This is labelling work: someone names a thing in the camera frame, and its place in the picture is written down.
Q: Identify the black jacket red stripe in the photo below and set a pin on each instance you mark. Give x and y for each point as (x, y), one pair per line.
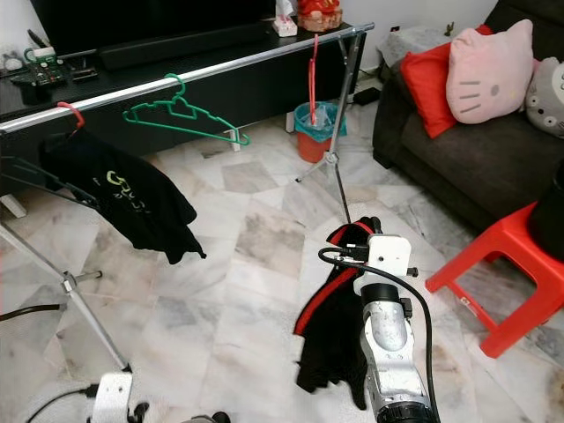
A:
(330, 352)

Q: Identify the green plastic hanger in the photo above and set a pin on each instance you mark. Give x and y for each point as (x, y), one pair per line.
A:
(185, 107)

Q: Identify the red plastic hanger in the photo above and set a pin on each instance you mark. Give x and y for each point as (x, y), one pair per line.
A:
(314, 84)
(77, 112)

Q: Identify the orange bin teal bag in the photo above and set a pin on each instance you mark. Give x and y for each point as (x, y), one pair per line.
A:
(313, 148)

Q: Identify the red plastic stool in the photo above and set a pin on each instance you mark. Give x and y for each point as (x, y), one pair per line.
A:
(502, 238)

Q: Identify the dark brown sofa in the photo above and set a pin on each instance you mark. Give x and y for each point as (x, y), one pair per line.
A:
(476, 167)

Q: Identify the black TV cabinet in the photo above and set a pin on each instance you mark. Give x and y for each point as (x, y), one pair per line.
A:
(273, 97)

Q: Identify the red cushion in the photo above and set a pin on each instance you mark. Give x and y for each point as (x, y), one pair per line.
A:
(425, 88)

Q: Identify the silver metal clothes rack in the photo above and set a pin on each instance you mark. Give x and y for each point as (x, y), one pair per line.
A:
(229, 75)

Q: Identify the grey patterned cloth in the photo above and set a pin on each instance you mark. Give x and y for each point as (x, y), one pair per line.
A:
(410, 42)

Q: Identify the black T-shirt green print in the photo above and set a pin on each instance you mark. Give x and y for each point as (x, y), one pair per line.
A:
(132, 207)

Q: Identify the pink cat face cushion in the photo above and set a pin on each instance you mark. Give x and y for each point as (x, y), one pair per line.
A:
(492, 75)

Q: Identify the red ornament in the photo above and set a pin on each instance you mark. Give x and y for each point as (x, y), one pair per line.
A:
(319, 13)

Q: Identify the small white figurine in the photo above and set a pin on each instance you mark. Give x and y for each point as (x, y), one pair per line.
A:
(285, 19)

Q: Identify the grey plush toy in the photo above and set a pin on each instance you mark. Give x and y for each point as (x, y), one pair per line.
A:
(548, 97)

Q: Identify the black soundbar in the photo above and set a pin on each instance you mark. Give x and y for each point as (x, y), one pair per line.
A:
(185, 44)

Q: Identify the black flat television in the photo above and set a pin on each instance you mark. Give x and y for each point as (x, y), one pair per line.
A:
(150, 18)

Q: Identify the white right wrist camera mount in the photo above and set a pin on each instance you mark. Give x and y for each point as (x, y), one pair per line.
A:
(386, 257)

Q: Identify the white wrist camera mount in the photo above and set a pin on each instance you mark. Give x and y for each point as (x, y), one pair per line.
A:
(386, 257)
(113, 398)

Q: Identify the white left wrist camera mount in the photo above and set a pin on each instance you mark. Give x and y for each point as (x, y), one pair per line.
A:
(113, 398)

